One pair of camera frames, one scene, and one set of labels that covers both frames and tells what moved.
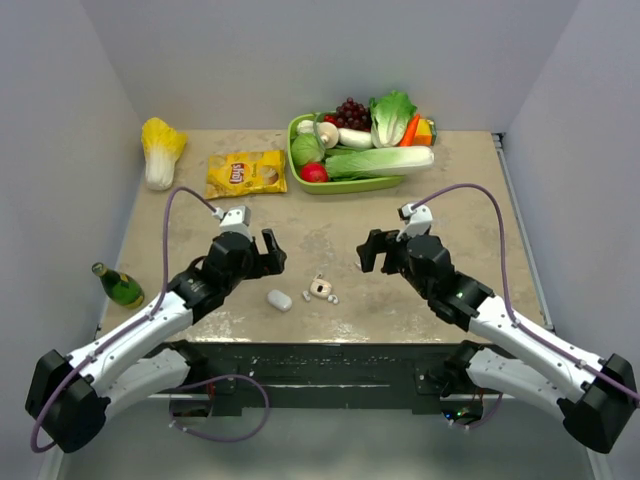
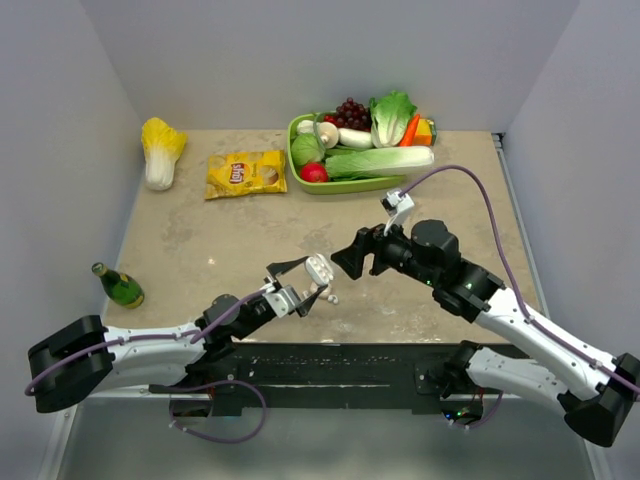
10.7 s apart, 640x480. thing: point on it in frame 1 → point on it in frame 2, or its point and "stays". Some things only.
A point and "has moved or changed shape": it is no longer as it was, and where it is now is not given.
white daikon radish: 355,138 stays
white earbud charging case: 279,300 has moved or changed shape
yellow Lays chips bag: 243,173 stays
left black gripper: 277,256 → 278,268
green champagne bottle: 120,286 stays
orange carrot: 410,133 stays
